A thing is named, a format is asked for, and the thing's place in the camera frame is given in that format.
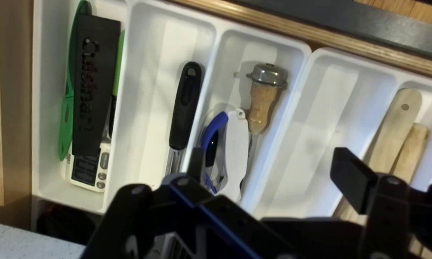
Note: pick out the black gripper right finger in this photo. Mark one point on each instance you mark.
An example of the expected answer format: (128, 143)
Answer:
(393, 217)

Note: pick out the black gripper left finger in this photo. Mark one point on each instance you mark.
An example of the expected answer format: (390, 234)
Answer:
(144, 225)

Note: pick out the white and blue can opener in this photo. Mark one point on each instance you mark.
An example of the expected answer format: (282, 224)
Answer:
(234, 149)

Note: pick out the open wooden cutlery drawer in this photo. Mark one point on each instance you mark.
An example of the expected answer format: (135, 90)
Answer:
(148, 73)

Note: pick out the wooden kitchen drawer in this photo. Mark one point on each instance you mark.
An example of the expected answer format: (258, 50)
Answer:
(14, 96)

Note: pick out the plain wooden spatula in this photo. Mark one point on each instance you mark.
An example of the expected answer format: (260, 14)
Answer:
(412, 149)

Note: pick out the small white digital timer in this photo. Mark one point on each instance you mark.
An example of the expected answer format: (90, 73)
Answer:
(86, 173)

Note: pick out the green knife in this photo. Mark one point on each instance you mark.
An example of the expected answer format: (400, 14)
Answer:
(65, 124)

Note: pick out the black knife sheath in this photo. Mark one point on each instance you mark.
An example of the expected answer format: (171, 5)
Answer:
(93, 87)

